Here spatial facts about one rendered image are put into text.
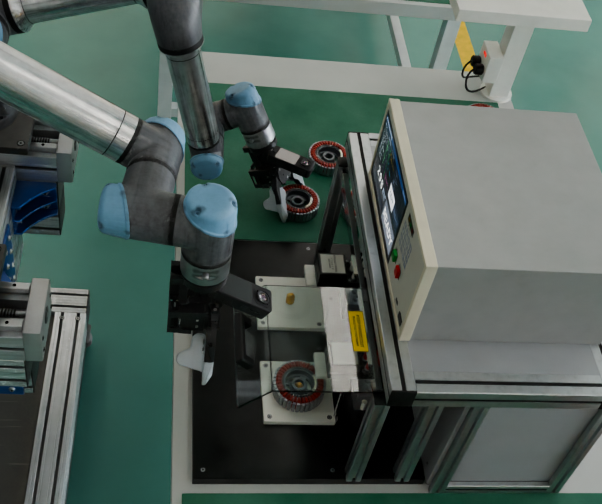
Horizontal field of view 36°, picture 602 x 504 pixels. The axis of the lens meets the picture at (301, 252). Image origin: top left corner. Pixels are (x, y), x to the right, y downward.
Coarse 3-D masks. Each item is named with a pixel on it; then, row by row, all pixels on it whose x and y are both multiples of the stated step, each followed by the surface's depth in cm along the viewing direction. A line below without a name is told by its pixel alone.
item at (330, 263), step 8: (320, 256) 204; (328, 256) 205; (336, 256) 205; (344, 256) 205; (320, 264) 203; (328, 264) 203; (336, 264) 203; (344, 264) 204; (304, 272) 207; (312, 272) 206; (320, 272) 201; (328, 272) 202; (336, 272) 202; (344, 272) 202; (352, 272) 206; (312, 280) 205; (320, 280) 202; (328, 280) 203; (336, 280) 203; (344, 280) 203; (352, 280) 204
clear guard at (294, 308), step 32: (288, 288) 178; (320, 288) 179; (352, 288) 180; (256, 320) 174; (288, 320) 173; (320, 320) 174; (256, 352) 169; (288, 352) 168; (320, 352) 169; (352, 352) 170; (256, 384) 165; (288, 384) 163; (320, 384) 164; (352, 384) 165
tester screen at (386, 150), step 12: (384, 132) 184; (384, 144) 183; (384, 156) 183; (396, 156) 174; (384, 168) 183; (396, 168) 174; (384, 180) 182; (396, 180) 173; (384, 192) 182; (396, 192) 173; (384, 204) 181; (396, 204) 172
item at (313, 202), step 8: (288, 184) 238; (296, 184) 238; (288, 192) 237; (296, 192) 238; (304, 192) 237; (312, 192) 237; (288, 200) 238; (296, 200) 237; (304, 200) 238; (312, 200) 236; (288, 208) 232; (296, 208) 233; (304, 208) 233; (312, 208) 233; (288, 216) 233; (296, 216) 232; (304, 216) 233; (312, 216) 235
